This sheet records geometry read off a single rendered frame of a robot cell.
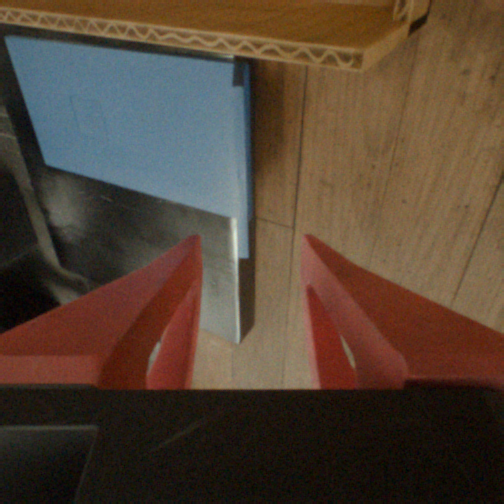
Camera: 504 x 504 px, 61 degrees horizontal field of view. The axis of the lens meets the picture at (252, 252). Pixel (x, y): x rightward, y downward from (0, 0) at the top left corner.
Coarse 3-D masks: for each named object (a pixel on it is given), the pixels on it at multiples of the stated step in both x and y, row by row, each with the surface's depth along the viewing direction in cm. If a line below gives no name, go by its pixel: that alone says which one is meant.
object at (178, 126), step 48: (48, 48) 21; (96, 48) 19; (48, 96) 22; (96, 96) 21; (144, 96) 19; (192, 96) 18; (240, 96) 14; (48, 144) 25; (96, 144) 23; (144, 144) 21; (192, 144) 19; (240, 144) 15; (144, 192) 23; (192, 192) 21; (240, 192) 16; (240, 240) 17
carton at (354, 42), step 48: (0, 0) 15; (48, 0) 15; (96, 0) 15; (144, 0) 15; (192, 0) 16; (240, 0) 16; (288, 0) 16; (336, 0) 15; (384, 0) 14; (192, 48) 12; (240, 48) 11; (288, 48) 10; (336, 48) 10; (384, 48) 11
